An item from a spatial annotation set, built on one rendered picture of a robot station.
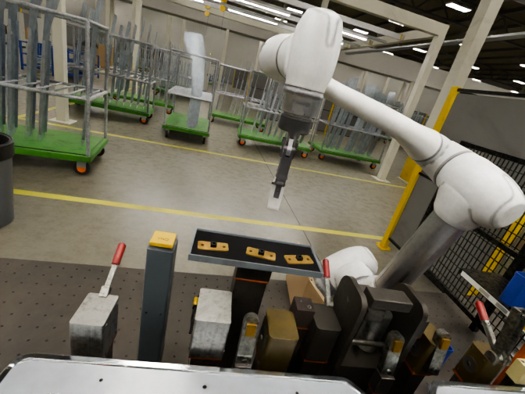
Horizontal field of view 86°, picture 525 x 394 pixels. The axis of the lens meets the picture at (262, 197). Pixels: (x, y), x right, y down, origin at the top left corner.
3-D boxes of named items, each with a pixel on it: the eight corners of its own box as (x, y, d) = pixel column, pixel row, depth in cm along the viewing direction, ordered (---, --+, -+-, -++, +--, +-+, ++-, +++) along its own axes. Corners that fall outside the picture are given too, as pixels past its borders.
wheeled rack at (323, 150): (317, 159, 765) (339, 91, 698) (305, 149, 853) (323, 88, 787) (376, 170, 815) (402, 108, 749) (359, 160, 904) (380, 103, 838)
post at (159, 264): (134, 363, 90) (144, 249, 73) (142, 343, 97) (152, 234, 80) (159, 366, 91) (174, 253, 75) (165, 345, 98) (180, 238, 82)
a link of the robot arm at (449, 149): (430, 119, 86) (463, 142, 76) (457, 143, 96) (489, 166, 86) (398, 152, 92) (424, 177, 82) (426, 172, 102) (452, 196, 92)
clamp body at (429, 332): (378, 428, 89) (431, 345, 75) (364, 392, 99) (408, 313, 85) (397, 429, 90) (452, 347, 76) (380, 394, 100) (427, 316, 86)
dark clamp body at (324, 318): (278, 421, 84) (316, 328, 70) (273, 382, 95) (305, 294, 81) (301, 423, 86) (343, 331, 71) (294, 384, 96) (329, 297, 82)
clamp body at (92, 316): (71, 427, 72) (66, 323, 59) (93, 381, 83) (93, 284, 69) (101, 428, 73) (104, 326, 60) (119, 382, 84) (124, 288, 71)
